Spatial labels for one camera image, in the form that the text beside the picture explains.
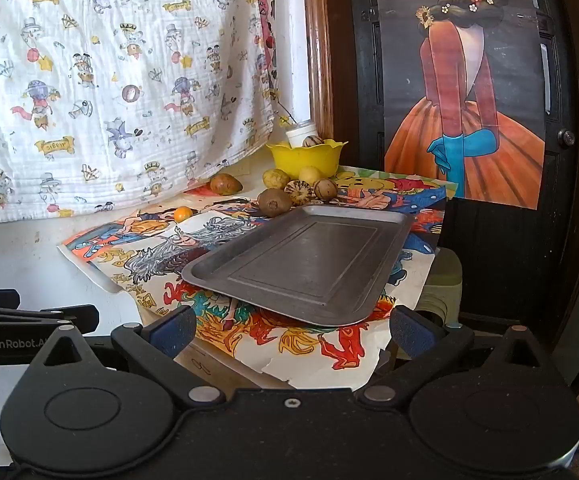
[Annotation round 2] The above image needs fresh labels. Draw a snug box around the cartoon drawing paper sheet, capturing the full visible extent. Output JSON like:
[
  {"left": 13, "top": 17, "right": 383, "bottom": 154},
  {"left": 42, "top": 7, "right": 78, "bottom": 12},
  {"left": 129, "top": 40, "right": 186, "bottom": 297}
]
[{"left": 58, "top": 167, "right": 457, "bottom": 391}]

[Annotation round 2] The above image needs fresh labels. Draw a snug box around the green stool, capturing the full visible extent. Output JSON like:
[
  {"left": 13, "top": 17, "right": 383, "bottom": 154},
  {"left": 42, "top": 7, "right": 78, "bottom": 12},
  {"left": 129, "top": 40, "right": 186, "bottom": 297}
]
[{"left": 389, "top": 247, "right": 463, "bottom": 361}]

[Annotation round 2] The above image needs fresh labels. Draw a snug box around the white printed blanket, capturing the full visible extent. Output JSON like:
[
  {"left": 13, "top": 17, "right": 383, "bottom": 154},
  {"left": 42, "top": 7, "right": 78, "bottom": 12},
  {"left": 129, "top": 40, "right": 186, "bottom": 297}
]
[{"left": 0, "top": 0, "right": 277, "bottom": 226}]

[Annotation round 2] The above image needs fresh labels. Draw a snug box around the black door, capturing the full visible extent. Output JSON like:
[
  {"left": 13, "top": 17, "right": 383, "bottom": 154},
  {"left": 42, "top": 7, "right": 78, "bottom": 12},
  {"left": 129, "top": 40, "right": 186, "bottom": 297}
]
[{"left": 324, "top": 0, "right": 579, "bottom": 346}]

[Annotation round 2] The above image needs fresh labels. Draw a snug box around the wall poster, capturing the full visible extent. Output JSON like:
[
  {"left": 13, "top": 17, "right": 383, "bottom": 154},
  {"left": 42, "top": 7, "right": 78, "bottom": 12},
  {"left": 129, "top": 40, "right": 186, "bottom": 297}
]
[{"left": 372, "top": 0, "right": 547, "bottom": 211}]

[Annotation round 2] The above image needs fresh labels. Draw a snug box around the yellow scalloped bowl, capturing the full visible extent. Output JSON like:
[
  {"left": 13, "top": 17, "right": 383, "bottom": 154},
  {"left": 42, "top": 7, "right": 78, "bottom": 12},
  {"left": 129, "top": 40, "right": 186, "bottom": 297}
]
[{"left": 266, "top": 140, "right": 349, "bottom": 181}]

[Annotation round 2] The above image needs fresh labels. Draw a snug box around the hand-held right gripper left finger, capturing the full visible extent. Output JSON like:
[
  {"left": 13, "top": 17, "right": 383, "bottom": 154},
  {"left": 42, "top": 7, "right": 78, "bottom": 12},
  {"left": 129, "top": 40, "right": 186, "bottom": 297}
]
[{"left": 29, "top": 305, "right": 227, "bottom": 408}]

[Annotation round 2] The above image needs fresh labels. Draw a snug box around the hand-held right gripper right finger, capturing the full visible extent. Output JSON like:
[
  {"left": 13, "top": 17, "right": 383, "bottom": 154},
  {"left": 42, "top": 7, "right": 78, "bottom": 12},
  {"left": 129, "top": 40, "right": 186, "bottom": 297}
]
[{"left": 357, "top": 305, "right": 551, "bottom": 408}]

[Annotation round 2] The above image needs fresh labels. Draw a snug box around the brown orange mango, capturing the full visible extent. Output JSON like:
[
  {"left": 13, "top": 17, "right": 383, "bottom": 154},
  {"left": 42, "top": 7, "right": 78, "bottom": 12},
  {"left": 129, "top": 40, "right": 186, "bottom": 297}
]
[{"left": 210, "top": 173, "right": 243, "bottom": 196}]

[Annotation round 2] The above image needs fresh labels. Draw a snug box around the yellow green round fruit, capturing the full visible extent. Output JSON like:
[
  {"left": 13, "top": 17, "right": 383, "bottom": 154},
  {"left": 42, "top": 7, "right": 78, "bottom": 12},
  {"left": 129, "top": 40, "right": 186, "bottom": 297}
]
[{"left": 262, "top": 168, "right": 291, "bottom": 190}]

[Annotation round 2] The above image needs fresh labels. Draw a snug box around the brown wooden door frame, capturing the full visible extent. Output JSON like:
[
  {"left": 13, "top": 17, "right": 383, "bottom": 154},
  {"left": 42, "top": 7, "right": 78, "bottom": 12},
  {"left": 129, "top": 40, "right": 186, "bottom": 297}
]
[{"left": 302, "top": 0, "right": 579, "bottom": 396}]

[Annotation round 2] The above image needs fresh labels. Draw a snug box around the grey metal tray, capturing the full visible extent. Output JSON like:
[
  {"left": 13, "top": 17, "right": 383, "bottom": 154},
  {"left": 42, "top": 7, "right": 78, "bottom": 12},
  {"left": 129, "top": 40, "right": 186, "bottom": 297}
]
[{"left": 181, "top": 204, "right": 414, "bottom": 328}]

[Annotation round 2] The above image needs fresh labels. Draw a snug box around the pale pepino melon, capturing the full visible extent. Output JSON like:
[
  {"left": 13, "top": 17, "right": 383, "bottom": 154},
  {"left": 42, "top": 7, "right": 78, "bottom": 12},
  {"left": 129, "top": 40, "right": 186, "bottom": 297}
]
[{"left": 313, "top": 178, "right": 339, "bottom": 200}]

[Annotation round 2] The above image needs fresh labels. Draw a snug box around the large brown kiwi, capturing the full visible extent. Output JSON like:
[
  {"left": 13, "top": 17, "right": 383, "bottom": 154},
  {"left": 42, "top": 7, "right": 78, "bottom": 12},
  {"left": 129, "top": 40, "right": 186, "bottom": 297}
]
[{"left": 256, "top": 188, "right": 293, "bottom": 218}]

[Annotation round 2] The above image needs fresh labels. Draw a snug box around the white cup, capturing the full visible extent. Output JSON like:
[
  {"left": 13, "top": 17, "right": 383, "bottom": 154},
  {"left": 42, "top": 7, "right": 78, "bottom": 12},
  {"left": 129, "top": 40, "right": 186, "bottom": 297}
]
[{"left": 285, "top": 121, "right": 317, "bottom": 148}]

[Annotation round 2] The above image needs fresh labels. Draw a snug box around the yellow flower twig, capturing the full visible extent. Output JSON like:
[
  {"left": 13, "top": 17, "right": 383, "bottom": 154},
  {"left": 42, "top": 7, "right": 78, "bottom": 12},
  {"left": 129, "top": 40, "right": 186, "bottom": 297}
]
[{"left": 268, "top": 94, "right": 301, "bottom": 128}]

